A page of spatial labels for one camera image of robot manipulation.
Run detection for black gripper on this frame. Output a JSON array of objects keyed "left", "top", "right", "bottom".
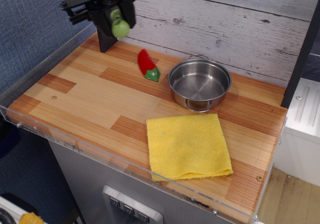
[{"left": 59, "top": 0, "right": 136, "bottom": 37}]

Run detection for green grey toy spatula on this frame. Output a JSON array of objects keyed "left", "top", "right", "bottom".
[{"left": 110, "top": 9, "right": 131, "bottom": 38}]

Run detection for steel pot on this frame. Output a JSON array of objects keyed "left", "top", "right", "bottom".
[{"left": 167, "top": 54, "right": 232, "bottom": 113}]

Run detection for yellow cloth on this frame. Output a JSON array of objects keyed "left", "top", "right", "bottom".
[{"left": 146, "top": 113, "right": 233, "bottom": 182}]

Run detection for red toy chili pepper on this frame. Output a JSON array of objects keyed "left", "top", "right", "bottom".
[{"left": 137, "top": 49, "right": 161, "bottom": 82}]

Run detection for clear acrylic left guard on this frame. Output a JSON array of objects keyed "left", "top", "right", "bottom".
[{"left": 0, "top": 24, "right": 97, "bottom": 108}]

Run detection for clear acrylic guard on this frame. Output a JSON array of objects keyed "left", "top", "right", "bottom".
[
  {"left": 1, "top": 99, "right": 287, "bottom": 224},
  {"left": 0, "top": 24, "right": 97, "bottom": 108}
]

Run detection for clear acrylic front guard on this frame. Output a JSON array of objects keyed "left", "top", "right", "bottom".
[{"left": 1, "top": 99, "right": 287, "bottom": 224}]

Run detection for grey cabinet with dispenser panel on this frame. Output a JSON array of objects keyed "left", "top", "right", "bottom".
[{"left": 49, "top": 141, "right": 229, "bottom": 224}]

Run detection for yellow object bottom left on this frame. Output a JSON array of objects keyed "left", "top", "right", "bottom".
[{"left": 18, "top": 212, "right": 45, "bottom": 224}]

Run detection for dark grey left post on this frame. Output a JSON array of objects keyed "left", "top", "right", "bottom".
[{"left": 97, "top": 27, "right": 118, "bottom": 53}]

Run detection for dark grey post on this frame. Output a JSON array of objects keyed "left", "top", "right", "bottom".
[
  {"left": 280, "top": 0, "right": 320, "bottom": 108},
  {"left": 97, "top": 27, "right": 118, "bottom": 53}
]

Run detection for dark grey right post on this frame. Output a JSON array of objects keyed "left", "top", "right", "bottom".
[{"left": 280, "top": 0, "right": 320, "bottom": 108}]

